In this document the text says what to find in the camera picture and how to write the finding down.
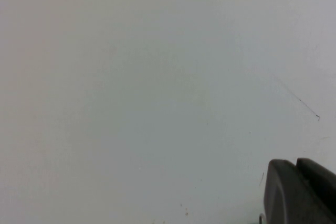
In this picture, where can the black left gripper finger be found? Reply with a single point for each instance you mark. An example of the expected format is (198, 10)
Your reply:
(294, 197)

